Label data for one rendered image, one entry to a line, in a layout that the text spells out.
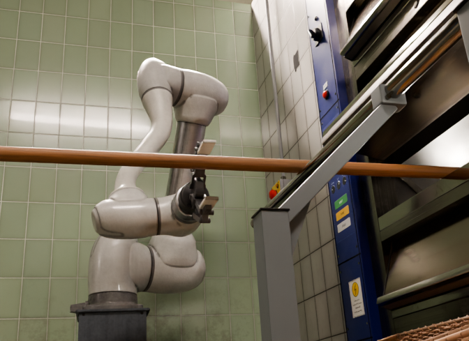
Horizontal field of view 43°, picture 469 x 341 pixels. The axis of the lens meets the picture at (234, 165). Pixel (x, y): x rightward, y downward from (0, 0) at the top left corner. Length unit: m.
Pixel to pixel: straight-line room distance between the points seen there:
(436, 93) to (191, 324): 1.37
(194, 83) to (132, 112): 0.72
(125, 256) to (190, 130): 0.47
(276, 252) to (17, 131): 1.92
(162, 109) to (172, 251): 0.47
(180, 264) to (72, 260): 0.56
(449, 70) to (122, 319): 1.15
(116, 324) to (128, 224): 0.42
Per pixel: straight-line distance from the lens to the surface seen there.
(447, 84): 1.48
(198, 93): 1.99
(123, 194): 1.58
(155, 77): 1.94
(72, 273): 2.40
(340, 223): 1.88
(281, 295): 0.78
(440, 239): 1.51
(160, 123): 1.81
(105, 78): 2.73
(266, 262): 0.79
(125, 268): 1.93
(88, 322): 1.87
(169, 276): 1.99
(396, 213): 1.65
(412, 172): 1.44
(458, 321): 1.39
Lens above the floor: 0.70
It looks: 22 degrees up
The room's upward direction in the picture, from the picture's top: 4 degrees counter-clockwise
